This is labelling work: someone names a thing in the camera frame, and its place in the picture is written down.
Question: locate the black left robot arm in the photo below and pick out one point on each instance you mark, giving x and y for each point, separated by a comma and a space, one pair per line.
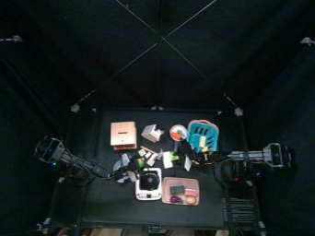
66, 157

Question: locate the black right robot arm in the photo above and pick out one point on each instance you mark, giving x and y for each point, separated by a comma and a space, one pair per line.
254, 156

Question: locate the grey plastic bowl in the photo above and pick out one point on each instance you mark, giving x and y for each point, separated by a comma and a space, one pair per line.
117, 166

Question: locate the small patterned wooden tile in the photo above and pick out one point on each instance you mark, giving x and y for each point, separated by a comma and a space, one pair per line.
142, 152
151, 159

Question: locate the yellow toy food piece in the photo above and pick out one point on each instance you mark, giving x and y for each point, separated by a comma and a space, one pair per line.
202, 141

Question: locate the orange toy carrot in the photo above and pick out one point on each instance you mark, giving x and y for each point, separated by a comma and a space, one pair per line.
175, 135

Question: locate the small wooden stick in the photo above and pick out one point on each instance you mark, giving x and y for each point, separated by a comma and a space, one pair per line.
150, 149

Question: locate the teal basket with orange rim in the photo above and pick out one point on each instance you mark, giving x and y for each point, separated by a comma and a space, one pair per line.
203, 132

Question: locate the white toy cooker base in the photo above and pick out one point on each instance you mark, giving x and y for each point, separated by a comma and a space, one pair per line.
149, 193

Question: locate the wooden box with red side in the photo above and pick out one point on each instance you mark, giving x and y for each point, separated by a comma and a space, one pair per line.
123, 134

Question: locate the black and white sushi block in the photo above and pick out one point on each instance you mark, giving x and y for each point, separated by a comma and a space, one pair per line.
177, 189

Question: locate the pink plastic tray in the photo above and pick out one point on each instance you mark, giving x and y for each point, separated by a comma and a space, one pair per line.
181, 191

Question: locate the pink toy food piece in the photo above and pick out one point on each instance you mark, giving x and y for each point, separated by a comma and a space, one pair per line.
191, 192

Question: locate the purple toy eggplant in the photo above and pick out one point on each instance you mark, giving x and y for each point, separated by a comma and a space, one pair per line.
177, 199

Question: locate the orange toy ball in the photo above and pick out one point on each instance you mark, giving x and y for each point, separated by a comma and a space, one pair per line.
191, 200

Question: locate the black panel with white print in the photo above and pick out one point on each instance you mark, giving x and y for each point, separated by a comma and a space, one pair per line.
242, 212

